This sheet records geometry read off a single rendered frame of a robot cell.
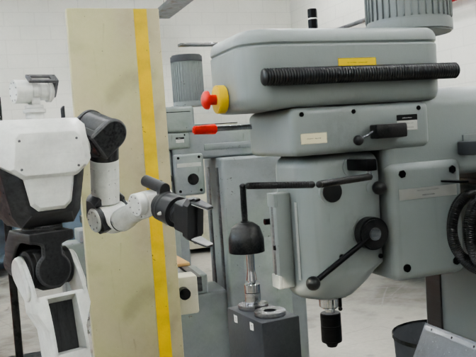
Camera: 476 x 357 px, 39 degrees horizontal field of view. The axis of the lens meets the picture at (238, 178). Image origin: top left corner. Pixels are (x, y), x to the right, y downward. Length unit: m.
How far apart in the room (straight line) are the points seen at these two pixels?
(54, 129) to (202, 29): 9.15
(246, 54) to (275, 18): 10.15
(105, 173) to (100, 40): 1.15
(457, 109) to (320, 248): 0.45
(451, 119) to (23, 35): 9.27
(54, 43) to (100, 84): 7.41
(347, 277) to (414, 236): 0.17
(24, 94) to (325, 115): 0.92
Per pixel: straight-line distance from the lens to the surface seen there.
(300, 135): 1.37
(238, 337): 2.01
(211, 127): 1.52
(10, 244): 2.12
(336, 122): 1.41
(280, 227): 1.47
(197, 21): 11.02
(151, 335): 3.27
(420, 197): 1.52
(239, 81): 1.36
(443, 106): 1.57
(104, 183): 2.12
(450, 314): 1.84
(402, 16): 1.58
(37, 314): 1.94
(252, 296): 1.99
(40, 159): 1.92
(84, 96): 3.11
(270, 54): 1.35
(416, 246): 1.52
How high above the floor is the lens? 1.68
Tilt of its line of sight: 3 degrees down
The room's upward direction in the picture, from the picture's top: 4 degrees counter-clockwise
